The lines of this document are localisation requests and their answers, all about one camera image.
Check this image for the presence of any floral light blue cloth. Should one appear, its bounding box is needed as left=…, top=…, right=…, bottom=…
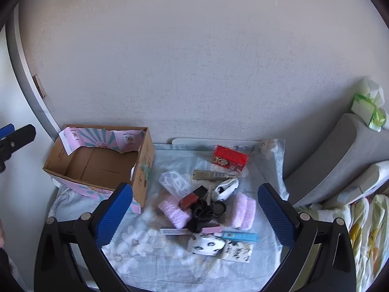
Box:
left=49, top=139, right=289, bottom=291

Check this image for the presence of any black fabric scrunchie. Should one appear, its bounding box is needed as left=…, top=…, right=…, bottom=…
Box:
left=186, top=200, right=214, bottom=233

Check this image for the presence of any grey cushion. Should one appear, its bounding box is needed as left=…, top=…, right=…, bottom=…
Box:
left=285, top=113, right=388, bottom=207

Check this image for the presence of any black round compact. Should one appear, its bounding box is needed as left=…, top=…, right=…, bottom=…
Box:
left=210, top=201, right=227, bottom=218

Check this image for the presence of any cardboard box pink lining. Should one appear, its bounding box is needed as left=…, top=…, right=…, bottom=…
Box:
left=43, top=125, right=155, bottom=214

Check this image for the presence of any gold cosmetic tube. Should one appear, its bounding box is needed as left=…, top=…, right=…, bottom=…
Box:
left=192, top=169, right=236, bottom=181

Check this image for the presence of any clear plastic case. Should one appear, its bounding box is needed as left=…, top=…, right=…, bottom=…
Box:
left=159, top=171, right=192, bottom=200

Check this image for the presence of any red lip gloss bottle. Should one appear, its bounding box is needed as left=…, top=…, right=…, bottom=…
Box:
left=179, top=186, right=208, bottom=211

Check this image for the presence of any floral white small box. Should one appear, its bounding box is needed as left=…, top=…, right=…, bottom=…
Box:
left=220, top=240, right=254, bottom=263

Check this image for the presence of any light blue tube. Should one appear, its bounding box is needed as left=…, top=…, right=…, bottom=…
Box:
left=214, top=231, right=258, bottom=243

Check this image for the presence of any floral yellow bedding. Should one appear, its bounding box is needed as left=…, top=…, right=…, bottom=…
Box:
left=297, top=194, right=388, bottom=291

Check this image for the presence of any white panda sock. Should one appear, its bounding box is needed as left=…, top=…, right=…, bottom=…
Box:
left=187, top=233, right=225, bottom=256
left=211, top=178, right=239, bottom=202

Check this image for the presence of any green tissue pack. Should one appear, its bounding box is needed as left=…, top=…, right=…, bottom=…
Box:
left=351, top=77, right=388, bottom=133

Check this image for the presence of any pink fluffy sock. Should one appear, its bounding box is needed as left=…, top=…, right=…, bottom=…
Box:
left=158, top=195, right=192, bottom=229
left=225, top=192, right=256, bottom=231

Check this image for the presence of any red snack box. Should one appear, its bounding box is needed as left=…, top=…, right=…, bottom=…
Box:
left=212, top=145, right=248, bottom=173

